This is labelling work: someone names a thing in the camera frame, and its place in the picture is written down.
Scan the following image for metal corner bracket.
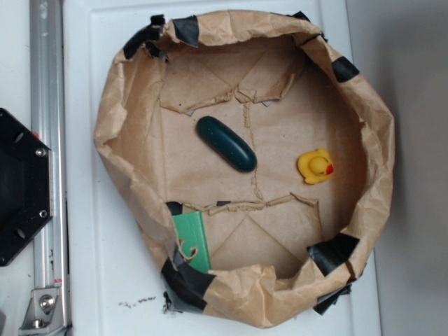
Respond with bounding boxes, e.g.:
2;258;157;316
18;288;64;335

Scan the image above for green flat card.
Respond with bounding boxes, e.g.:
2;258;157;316
173;211;211;273

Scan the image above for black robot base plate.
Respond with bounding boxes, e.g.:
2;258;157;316
1;108;53;267

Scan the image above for brown paper bag bin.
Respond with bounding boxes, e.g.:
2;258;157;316
94;10;395;328

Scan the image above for yellow rubber duck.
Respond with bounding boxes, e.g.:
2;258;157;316
297;148;335;185

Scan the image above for aluminium extrusion rail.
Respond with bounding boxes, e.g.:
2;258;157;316
29;1;72;335

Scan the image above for dark green oblong capsule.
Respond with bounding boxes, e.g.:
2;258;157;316
196;116;258;172

